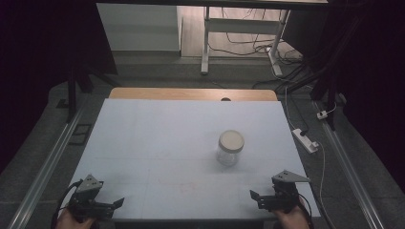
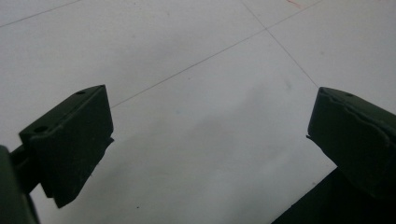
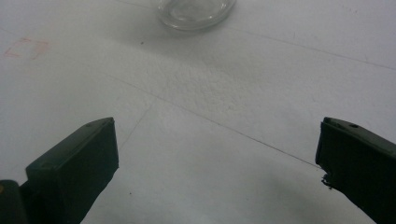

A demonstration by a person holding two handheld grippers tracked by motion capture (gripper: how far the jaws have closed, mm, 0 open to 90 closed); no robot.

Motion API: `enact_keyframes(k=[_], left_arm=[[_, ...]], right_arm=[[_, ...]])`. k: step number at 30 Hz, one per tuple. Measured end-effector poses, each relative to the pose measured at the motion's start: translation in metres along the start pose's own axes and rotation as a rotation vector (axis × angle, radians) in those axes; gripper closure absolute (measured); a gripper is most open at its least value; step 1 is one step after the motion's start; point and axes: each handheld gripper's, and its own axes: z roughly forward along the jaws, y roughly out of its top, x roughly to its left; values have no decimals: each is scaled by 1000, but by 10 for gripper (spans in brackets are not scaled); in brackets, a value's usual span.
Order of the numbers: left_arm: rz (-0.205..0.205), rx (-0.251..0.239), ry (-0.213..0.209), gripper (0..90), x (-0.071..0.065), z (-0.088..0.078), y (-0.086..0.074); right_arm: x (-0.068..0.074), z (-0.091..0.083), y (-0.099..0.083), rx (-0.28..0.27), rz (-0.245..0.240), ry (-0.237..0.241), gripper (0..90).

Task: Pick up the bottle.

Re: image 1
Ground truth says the white-legged standing desk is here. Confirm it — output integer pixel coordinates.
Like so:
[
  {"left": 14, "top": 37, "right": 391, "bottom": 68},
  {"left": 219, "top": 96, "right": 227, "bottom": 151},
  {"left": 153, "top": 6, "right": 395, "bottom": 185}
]
[{"left": 95, "top": 0, "right": 329, "bottom": 77}]

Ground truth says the black curtain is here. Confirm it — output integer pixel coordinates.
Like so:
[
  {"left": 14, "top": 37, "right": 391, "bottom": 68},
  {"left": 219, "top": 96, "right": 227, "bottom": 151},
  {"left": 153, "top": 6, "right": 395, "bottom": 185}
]
[
  {"left": 0, "top": 0, "right": 118, "bottom": 175},
  {"left": 281, "top": 0, "right": 405, "bottom": 194}
]

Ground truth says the beige round jar lid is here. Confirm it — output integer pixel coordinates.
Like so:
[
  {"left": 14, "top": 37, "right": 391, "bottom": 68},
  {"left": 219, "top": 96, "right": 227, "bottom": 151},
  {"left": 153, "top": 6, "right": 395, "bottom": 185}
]
[{"left": 218, "top": 129, "right": 245, "bottom": 155}]

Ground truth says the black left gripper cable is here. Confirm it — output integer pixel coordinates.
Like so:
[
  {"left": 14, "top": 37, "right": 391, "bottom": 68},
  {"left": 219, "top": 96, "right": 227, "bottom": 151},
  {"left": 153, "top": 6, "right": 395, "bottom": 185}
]
[{"left": 51, "top": 179, "right": 84, "bottom": 229}]

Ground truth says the white power strip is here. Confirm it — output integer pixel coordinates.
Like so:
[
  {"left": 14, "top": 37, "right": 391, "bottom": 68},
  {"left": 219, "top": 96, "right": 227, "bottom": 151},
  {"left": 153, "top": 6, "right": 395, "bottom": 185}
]
[{"left": 291, "top": 128, "right": 320, "bottom": 155}]

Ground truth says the aluminium floor rail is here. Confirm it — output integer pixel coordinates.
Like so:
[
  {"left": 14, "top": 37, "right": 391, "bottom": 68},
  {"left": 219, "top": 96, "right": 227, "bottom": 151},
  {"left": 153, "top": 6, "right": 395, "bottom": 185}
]
[
  {"left": 312, "top": 100, "right": 387, "bottom": 229},
  {"left": 7, "top": 104, "right": 88, "bottom": 229}
]

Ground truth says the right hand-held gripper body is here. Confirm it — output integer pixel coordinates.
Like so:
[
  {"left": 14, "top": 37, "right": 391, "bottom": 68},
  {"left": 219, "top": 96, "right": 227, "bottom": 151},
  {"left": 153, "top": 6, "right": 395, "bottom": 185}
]
[{"left": 271, "top": 170, "right": 311, "bottom": 214}]

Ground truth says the person's right hand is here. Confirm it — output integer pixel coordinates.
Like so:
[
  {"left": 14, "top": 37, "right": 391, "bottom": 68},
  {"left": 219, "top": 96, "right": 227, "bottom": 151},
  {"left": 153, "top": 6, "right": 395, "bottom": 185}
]
[{"left": 274, "top": 196, "right": 311, "bottom": 229}]

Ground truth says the white table cover sheet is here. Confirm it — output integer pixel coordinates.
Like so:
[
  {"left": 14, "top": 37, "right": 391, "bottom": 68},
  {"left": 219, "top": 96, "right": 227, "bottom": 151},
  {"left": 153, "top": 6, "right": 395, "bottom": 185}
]
[{"left": 54, "top": 97, "right": 321, "bottom": 221}]

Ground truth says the person's left hand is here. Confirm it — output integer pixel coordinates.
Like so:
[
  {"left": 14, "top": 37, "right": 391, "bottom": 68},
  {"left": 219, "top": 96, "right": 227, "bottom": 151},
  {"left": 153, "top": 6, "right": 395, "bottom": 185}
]
[{"left": 55, "top": 207, "right": 98, "bottom": 229}]

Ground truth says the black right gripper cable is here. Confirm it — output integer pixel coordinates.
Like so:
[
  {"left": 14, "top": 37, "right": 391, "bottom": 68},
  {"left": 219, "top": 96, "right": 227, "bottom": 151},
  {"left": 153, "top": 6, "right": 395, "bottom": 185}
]
[{"left": 297, "top": 192, "right": 314, "bottom": 229}]

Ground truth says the wooden table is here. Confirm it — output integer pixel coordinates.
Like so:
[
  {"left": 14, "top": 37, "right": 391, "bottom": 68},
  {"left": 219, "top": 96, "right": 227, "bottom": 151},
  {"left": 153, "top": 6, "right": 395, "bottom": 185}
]
[{"left": 108, "top": 87, "right": 279, "bottom": 102}]

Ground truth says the white cabinet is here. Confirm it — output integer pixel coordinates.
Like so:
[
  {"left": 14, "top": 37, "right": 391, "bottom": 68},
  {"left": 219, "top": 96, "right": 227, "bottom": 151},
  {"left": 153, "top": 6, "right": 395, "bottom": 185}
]
[{"left": 96, "top": 3, "right": 183, "bottom": 52}]

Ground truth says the white cable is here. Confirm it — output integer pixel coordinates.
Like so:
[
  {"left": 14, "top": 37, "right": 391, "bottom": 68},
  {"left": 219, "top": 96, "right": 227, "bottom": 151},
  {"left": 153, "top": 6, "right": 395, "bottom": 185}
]
[{"left": 313, "top": 139, "right": 329, "bottom": 209}]

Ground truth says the tangle of black floor cables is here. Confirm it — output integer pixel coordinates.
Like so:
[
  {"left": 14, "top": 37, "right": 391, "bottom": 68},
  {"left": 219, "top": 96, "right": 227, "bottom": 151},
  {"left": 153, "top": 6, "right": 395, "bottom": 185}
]
[{"left": 208, "top": 8, "right": 304, "bottom": 66}]

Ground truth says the black metal stand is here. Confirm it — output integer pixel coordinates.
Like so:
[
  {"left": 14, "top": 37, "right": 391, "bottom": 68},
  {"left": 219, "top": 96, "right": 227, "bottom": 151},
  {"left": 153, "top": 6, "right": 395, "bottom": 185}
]
[
  {"left": 56, "top": 61, "right": 122, "bottom": 124},
  {"left": 275, "top": 17, "right": 362, "bottom": 132}
]

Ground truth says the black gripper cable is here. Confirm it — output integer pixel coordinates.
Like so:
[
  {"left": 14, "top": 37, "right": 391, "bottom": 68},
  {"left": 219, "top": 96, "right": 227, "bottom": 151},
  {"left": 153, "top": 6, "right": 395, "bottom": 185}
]
[
  {"left": 51, "top": 179, "right": 84, "bottom": 229},
  {"left": 297, "top": 192, "right": 314, "bottom": 229}
]

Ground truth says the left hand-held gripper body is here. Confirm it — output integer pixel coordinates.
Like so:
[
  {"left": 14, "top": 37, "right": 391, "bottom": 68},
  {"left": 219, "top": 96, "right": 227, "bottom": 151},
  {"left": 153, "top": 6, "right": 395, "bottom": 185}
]
[{"left": 67, "top": 174, "right": 111, "bottom": 221}]

